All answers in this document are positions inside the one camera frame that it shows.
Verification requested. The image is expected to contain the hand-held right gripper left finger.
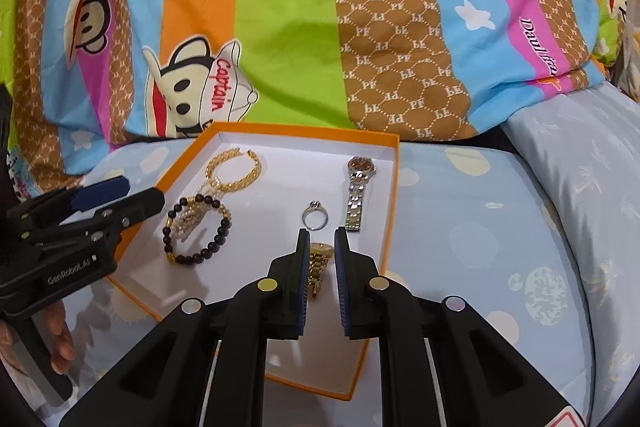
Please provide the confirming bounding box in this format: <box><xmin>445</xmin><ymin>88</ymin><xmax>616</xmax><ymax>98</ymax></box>
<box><xmin>59</xmin><ymin>228</ymin><xmax>311</xmax><ymax>427</ymax></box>

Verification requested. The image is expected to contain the gold chain bracelet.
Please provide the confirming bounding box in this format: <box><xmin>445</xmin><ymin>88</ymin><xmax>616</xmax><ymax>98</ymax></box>
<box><xmin>205</xmin><ymin>149</ymin><xmax>262</xmax><ymax>196</ymax></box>

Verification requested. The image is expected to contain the person's left hand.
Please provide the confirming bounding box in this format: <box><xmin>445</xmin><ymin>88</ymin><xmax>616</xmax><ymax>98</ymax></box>
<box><xmin>0</xmin><ymin>301</ymin><xmax>77</xmax><ymax>376</ymax></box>

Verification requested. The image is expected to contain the silver ring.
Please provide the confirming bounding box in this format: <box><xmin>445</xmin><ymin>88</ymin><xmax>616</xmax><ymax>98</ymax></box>
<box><xmin>301</xmin><ymin>200</ymin><xmax>329</xmax><ymax>231</ymax></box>

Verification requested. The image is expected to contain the black bead bracelet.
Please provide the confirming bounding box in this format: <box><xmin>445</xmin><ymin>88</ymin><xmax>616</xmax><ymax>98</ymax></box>
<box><xmin>163</xmin><ymin>194</ymin><xmax>236</xmax><ymax>268</ymax></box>

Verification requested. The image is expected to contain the pearl bracelet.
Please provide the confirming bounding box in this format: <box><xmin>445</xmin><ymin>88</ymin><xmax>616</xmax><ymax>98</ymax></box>
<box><xmin>172</xmin><ymin>177</ymin><xmax>224</xmax><ymax>244</ymax></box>

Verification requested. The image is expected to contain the gold wristwatch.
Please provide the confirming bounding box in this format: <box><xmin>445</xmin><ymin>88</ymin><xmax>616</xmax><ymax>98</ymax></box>
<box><xmin>305</xmin><ymin>242</ymin><xmax>335</xmax><ymax>304</ymax></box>

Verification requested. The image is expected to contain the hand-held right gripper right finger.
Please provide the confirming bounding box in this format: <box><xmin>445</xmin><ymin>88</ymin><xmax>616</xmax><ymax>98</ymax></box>
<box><xmin>334</xmin><ymin>227</ymin><xmax>593</xmax><ymax>427</ymax></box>

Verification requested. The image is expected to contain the silver wristwatch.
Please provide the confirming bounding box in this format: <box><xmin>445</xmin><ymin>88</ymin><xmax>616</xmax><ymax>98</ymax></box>
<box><xmin>343</xmin><ymin>155</ymin><xmax>377</xmax><ymax>234</ymax></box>

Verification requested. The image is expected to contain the light blue pillow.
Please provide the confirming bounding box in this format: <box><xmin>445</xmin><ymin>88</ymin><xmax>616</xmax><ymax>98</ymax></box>
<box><xmin>500</xmin><ymin>81</ymin><xmax>640</xmax><ymax>408</ymax></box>

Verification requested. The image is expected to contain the colourful cartoon printed blanket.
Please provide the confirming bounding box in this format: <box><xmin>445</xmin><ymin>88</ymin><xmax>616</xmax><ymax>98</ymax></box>
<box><xmin>0</xmin><ymin>0</ymin><xmax>632</xmax><ymax>176</ymax></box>

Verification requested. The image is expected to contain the blue dotted bedsheet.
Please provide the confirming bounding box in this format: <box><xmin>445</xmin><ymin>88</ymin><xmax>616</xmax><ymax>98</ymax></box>
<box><xmin>65</xmin><ymin>138</ymin><xmax>603</xmax><ymax>427</ymax></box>

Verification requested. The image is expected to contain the orange cardboard box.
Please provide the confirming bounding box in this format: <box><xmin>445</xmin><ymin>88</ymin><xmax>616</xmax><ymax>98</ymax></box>
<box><xmin>106</xmin><ymin>122</ymin><xmax>402</xmax><ymax>403</ymax></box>

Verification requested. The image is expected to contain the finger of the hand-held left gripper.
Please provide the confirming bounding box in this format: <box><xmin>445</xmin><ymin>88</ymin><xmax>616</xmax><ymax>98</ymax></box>
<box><xmin>20</xmin><ymin>187</ymin><xmax>166</xmax><ymax>259</ymax></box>
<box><xmin>5</xmin><ymin>176</ymin><xmax>132</xmax><ymax>230</ymax></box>

